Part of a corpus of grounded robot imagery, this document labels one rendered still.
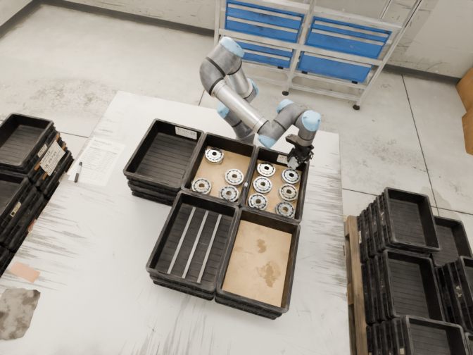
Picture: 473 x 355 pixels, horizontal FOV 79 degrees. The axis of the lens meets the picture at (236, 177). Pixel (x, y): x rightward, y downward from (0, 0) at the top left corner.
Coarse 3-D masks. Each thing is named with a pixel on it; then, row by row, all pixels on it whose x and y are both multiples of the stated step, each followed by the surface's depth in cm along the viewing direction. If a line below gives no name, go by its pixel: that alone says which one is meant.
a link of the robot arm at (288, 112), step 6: (282, 102) 121; (288, 102) 121; (282, 108) 121; (288, 108) 119; (294, 108) 119; (300, 108) 119; (282, 114) 120; (288, 114) 119; (294, 114) 118; (300, 114) 117; (282, 120) 119; (288, 120) 119; (294, 120) 119; (288, 126) 121
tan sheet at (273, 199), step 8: (280, 168) 164; (256, 176) 159; (280, 176) 161; (272, 184) 157; (280, 184) 158; (248, 192) 153; (272, 192) 154; (272, 200) 151; (280, 200) 152; (296, 200) 153; (272, 208) 149
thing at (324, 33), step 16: (320, 32) 267; (336, 32) 266; (352, 32) 264; (368, 32) 260; (384, 32) 260; (336, 48) 278; (352, 48) 275; (368, 48) 273; (304, 64) 297; (320, 64) 294; (336, 64) 291; (352, 64) 288; (368, 64) 285; (352, 80) 303
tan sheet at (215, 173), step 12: (204, 156) 163; (228, 156) 165; (240, 156) 165; (204, 168) 158; (216, 168) 159; (228, 168) 160; (240, 168) 161; (216, 180) 155; (216, 192) 150; (240, 192) 152
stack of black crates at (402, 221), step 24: (384, 192) 194; (408, 192) 194; (360, 216) 224; (384, 216) 188; (408, 216) 196; (432, 216) 185; (360, 240) 215; (384, 240) 184; (408, 240) 185; (432, 240) 180
